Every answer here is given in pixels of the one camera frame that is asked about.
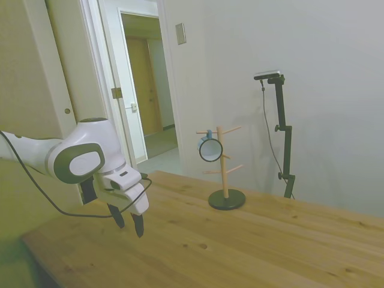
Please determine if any blue enamel mug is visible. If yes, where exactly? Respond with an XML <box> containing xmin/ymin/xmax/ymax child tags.
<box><xmin>197</xmin><ymin>129</ymin><xmax>225</xmax><ymax>163</ymax></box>

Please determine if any brown wooden hallway door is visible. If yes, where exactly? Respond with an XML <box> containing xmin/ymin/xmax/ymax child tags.
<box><xmin>125</xmin><ymin>35</ymin><xmax>157</xmax><ymax>136</ymax></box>

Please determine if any white door frame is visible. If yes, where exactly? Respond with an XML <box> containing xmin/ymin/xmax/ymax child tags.
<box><xmin>79</xmin><ymin>0</ymin><xmax>188</xmax><ymax>175</ymax></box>

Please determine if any black jointed camera stand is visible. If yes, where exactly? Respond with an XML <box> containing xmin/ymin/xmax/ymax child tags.
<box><xmin>266</xmin><ymin>74</ymin><xmax>296</xmax><ymax>199</ymax></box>

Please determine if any white closet door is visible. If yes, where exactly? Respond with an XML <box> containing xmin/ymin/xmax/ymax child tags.
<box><xmin>44</xmin><ymin>0</ymin><xmax>106</xmax><ymax>139</ymax></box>

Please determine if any wooden mug tree black base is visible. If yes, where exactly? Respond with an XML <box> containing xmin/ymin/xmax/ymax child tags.
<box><xmin>196</xmin><ymin>125</ymin><xmax>247</xmax><ymax>211</ymax></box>

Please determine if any grey wall switch plate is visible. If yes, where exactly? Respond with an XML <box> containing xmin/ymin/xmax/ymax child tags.
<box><xmin>175</xmin><ymin>22</ymin><xmax>187</xmax><ymax>46</ymax></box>

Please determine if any grey stereo camera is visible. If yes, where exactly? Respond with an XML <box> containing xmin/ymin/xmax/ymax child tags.
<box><xmin>253</xmin><ymin>70</ymin><xmax>283</xmax><ymax>81</ymax></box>

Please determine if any thin grey camera cable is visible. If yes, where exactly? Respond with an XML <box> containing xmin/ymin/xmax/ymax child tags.
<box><xmin>260</xmin><ymin>79</ymin><xmax>286</xmax><ymax>178</ymax></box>

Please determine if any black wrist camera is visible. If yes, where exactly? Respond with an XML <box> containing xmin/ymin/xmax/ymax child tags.
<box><xmin>80</xmin><ymin>177</ymin><xmax>98</xmax><ymax>206</ymax></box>

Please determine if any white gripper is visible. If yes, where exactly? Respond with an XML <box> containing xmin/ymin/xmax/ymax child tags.
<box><xmin>95</xmin><ymin>179</ymin><xmax>150</xmax><ymax>239</ymax></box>

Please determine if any white open door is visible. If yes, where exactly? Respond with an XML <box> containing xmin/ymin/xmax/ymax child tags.
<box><xmin>117</xmin><ymin>8</ymin><xmax>149</xmax><ymax>166</ymax></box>

